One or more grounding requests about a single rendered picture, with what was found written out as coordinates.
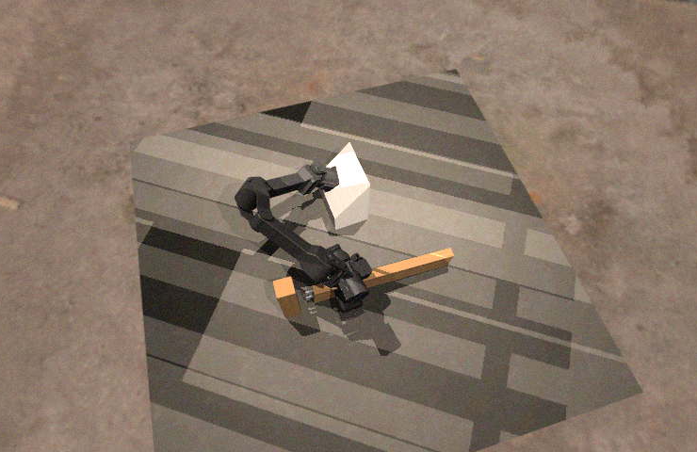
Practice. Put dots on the brown wooden post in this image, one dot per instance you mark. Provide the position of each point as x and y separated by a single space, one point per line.
287 297

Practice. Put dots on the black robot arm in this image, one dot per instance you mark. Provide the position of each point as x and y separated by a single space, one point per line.
317 262

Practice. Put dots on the wooden side rail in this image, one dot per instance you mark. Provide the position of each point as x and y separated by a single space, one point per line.
395 271

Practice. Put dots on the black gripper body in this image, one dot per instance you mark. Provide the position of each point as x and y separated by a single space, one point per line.
344 304

